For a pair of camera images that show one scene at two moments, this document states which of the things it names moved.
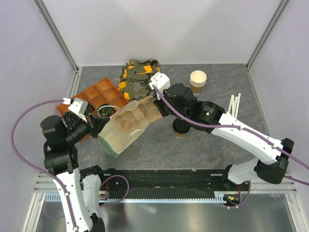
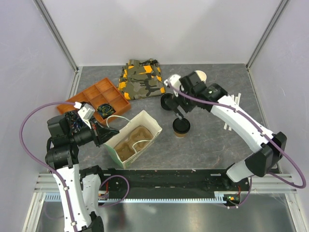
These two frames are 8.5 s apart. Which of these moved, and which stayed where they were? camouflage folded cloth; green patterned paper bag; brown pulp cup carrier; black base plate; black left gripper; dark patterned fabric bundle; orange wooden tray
Moved: black left gripper; green patterned paper bag; brown pulp cup carrier
Stayed: camouflage folded cloth; black base plate; orange wooden tray; dark patterned fabric bundle
